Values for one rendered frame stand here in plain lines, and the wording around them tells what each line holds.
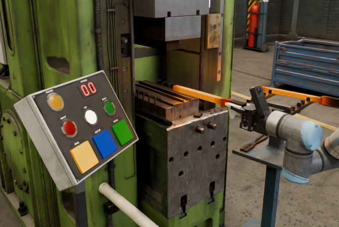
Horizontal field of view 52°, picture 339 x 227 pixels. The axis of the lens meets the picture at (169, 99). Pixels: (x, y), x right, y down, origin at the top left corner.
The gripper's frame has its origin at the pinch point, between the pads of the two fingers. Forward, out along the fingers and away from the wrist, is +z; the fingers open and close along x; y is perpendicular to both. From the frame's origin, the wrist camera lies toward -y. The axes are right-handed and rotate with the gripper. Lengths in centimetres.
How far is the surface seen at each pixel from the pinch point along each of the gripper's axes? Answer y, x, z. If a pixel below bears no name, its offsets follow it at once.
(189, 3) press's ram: -36.5, 0.2, 25.4
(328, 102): 11, 65, -8
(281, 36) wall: 92, 816, 506
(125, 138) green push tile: 6.3, -44.0, 7.1
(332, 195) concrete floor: 104, 137, 10
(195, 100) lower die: 7.0, 5.7, 24.8
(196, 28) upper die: -25.9, 4.6, 25.2
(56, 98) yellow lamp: -12, -66, 9
